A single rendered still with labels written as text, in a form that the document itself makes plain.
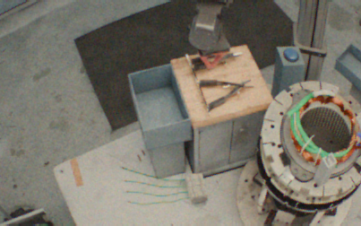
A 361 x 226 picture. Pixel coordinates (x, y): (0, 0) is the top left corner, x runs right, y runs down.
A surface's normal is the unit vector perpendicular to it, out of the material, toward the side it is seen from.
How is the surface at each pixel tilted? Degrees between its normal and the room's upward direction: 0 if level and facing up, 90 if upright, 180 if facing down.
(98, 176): 0
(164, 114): 0
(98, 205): 0
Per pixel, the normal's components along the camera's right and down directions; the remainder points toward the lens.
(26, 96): -0.04, -0.57
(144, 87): 0.26, 0.78
